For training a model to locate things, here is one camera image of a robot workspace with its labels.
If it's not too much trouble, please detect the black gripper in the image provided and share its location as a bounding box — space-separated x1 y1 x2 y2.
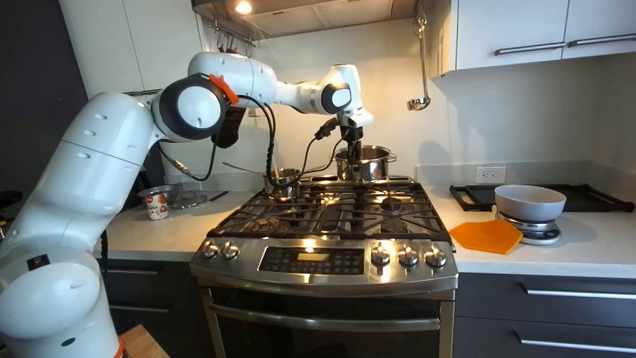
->
338 119 368 183

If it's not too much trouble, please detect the steel pot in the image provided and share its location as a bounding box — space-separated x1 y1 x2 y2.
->
334 143 398 185

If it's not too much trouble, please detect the steel range knob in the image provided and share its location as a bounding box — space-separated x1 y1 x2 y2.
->
221 241 243 262
199 241 223 262
424 245 452 272
368 243 394 270
396 245 424 270

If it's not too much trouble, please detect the hanging steel ladle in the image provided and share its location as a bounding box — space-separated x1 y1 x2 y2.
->
406 14 434 113

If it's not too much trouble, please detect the stainless steel gas range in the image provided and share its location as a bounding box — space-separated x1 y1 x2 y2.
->
189 173 461 358

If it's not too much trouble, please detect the orange trivet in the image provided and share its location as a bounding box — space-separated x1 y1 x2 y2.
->
448 219 525 256

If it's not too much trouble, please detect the steel range hood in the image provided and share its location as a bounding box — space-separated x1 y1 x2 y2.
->
191 0 422 44

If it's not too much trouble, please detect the grey bowl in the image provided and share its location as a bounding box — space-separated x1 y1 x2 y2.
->
493 183 569 223

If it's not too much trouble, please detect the steel kitchen scale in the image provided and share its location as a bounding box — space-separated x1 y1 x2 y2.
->
499 211 565 247

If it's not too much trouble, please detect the white pumpkin can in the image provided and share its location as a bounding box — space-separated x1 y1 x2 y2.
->
141 185 175 223

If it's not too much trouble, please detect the dark lower cabinet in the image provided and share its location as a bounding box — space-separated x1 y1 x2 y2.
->
98 256 215 358

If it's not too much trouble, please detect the black tray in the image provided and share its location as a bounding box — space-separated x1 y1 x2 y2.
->
448 181 636 215

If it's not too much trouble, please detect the dark drawer cabinet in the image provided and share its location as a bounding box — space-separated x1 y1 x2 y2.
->
454 272 636 358

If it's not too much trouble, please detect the wooden board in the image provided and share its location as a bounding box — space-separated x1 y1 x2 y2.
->
118 322 171 358

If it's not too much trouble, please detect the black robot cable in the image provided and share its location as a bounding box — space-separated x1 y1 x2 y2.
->
157 91 346 195

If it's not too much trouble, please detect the white wall outlet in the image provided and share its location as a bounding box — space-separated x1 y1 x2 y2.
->
475 165 509 185

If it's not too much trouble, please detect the orange cable clip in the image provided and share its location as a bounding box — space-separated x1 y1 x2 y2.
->
207 73 243 105

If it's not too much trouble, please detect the steel oven door handle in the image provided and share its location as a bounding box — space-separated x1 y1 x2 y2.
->
205 300 446 334

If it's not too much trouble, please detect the steel cabinet door handle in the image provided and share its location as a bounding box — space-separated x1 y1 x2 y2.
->
493 40 567 58
565 30 636 50

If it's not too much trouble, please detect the white upper cabinet with handles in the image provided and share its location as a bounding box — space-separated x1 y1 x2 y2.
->
426 0 636 79

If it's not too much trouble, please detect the steel drawer handle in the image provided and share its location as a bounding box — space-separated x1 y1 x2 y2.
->
517 282 636 304
513 332 636 354

